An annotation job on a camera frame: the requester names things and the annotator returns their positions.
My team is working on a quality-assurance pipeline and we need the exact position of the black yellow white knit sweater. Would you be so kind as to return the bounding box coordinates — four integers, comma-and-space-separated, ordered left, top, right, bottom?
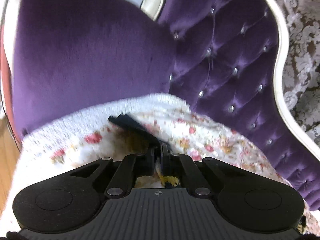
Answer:
108, 114, 181, 189

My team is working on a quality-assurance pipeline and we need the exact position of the floral bed cover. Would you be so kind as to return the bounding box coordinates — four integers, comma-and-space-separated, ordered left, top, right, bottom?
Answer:
0, 93, 320, 237

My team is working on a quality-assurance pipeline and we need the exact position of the purple tufted velvet sofa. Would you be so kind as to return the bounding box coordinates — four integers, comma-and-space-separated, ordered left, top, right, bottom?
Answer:
1, 0, 319, 210

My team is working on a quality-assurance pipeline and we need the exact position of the brown silver damask curtain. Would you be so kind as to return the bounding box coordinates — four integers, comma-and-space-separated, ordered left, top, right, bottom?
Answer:
276, 0, 319, 144

